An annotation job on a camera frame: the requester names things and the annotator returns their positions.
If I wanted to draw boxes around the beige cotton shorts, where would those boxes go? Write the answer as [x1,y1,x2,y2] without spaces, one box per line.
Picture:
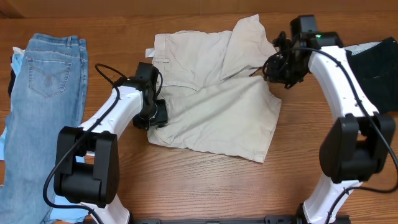
[147,15,282,163]

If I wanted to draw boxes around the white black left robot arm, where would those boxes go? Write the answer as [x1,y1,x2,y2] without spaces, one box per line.
[51,76,167,223]

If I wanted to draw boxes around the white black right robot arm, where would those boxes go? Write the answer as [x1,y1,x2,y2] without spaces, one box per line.
[262,30,397,223]

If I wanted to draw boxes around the folded black garment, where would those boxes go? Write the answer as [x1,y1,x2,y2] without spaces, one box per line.
[345,37,397,114]

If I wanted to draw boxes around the light blue denim jeans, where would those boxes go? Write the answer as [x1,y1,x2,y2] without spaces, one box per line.
[1,34,88,223]

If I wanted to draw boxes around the light blue shirt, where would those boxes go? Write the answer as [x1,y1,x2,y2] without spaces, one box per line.
[1,54,88,223]

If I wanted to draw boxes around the white garment under jeans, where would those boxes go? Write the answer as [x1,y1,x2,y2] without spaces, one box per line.
[12,47,25,56]

